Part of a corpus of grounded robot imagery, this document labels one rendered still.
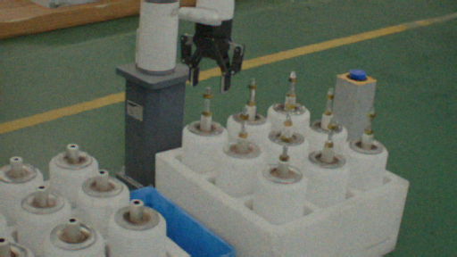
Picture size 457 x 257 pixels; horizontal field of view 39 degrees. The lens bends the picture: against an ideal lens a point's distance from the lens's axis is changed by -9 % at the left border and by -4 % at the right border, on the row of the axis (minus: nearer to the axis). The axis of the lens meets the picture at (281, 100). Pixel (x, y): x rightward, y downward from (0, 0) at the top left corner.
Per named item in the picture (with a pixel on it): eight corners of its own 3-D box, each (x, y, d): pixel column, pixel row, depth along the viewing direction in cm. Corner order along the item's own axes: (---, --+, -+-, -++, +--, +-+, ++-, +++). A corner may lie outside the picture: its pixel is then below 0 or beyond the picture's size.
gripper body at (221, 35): (242, 12, 136) (237, 57, 139) (204, 5, 139) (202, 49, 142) (224, 19, 129) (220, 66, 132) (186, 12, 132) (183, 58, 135)
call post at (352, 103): (319, 191, 175) (336, 76, 164) (338, 184, 180) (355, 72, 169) (339, 202, 170) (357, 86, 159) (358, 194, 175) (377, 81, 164)
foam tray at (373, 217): (154, 223, 151) (154, 153, 145) (280, 184, 177) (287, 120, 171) (266, 312, 125) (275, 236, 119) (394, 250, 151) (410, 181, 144)
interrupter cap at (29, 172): (-9, 171, 114) (-10, 168, 114) (28, 162, 119) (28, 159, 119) (5, 189, 109) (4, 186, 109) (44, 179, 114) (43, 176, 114)
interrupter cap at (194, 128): (196, 120, 147) (196, 117, 147) (228, 128, 145) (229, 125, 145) (181, 132, 140) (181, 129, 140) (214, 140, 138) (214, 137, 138)
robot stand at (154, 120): (114, 178, 169) (114, 66, 159) (156, 163, 180) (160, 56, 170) (149, 201, 161) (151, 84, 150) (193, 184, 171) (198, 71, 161)
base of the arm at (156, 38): (129, 67, 159) (133, -3, 153) (159, 61, 166) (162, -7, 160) (153, 78, 154) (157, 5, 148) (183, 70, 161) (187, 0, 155)
